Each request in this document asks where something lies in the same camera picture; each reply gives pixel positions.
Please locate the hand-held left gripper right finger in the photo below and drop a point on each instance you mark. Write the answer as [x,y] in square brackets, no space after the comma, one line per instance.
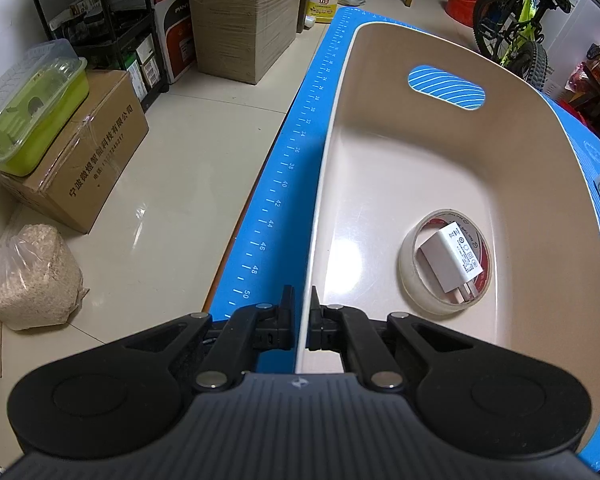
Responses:
[316,325]

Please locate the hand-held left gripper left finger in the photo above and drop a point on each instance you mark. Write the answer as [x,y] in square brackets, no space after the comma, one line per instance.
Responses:
[286,321]

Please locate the beige plastic basket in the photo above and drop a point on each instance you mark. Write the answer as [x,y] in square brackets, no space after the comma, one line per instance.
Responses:
[405,160]

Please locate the clear tape roll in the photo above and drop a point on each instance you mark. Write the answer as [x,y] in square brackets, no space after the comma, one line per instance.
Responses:
[410,280]

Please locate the blue silicone baking mat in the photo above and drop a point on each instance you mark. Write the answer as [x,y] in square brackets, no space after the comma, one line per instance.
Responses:
[280,185]

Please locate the white charger plug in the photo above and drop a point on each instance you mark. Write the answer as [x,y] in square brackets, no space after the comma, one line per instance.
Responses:
[447,260]

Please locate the green and black bicycle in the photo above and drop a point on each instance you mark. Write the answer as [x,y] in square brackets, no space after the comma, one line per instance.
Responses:
[530,65]

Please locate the printed brown cardboard box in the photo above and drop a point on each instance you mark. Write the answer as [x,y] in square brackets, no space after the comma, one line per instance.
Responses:
[95,170]

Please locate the white chest freezer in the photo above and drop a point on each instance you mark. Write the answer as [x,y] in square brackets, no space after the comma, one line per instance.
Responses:
[585,15]

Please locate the bag of wood shavings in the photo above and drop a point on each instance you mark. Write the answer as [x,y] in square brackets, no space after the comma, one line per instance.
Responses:
[30,280]

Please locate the black shelf rack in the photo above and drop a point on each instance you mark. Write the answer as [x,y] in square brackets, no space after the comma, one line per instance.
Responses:
[156,75]

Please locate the large taped cardboard box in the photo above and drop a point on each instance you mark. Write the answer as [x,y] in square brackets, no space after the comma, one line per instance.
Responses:
[240,25]

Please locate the red bucket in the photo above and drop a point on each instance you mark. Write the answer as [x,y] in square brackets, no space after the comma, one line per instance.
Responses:
[460,0]

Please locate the white and red appliance box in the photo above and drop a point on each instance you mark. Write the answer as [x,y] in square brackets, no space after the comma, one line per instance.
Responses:
[177,35]

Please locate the green container with clear lid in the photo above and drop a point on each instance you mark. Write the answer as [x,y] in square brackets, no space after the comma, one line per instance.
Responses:
[40,125]

